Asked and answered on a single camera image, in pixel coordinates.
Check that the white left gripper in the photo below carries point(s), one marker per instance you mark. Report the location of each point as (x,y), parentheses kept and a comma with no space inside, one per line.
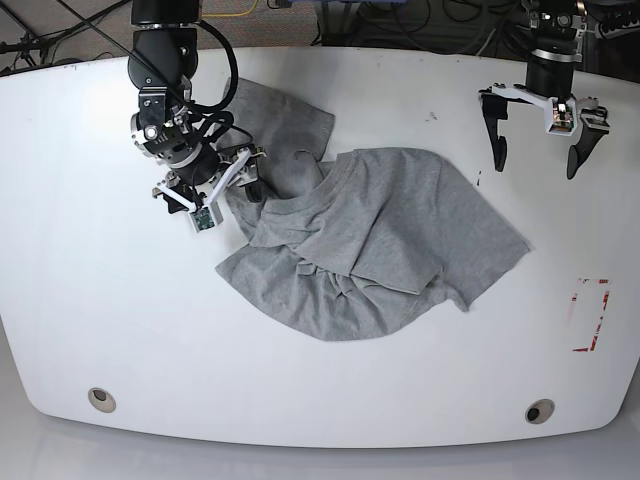
(588,113)

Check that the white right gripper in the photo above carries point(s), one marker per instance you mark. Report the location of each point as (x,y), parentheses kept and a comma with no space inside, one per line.
(241,170)

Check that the grey T-shirt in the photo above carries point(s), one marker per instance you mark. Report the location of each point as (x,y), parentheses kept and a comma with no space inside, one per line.
(358,247)

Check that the white power strip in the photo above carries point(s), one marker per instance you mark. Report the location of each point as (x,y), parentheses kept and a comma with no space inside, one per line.
(617,24)

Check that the red tape rectangle marking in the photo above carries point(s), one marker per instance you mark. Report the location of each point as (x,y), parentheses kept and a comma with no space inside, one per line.
(588,306)

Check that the black tripod stand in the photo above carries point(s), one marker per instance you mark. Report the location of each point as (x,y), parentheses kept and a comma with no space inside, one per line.
(34,51)

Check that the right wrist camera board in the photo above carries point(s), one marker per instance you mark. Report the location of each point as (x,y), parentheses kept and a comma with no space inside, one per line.
(202,219)

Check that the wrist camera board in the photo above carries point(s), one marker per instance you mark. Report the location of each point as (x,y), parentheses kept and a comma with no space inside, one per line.
(202,219)
(560,118)

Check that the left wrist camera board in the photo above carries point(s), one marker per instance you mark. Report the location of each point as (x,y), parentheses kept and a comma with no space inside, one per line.
(560,118)

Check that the left table cable grommet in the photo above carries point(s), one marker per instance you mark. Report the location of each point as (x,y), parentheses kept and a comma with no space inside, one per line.
(102,400)

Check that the table cable grommet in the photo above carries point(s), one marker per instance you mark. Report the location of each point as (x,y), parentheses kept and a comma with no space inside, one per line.
(540,411)
(102,400)

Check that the right table cable grommet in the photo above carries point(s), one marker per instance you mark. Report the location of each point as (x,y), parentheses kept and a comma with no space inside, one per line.
(540,411)

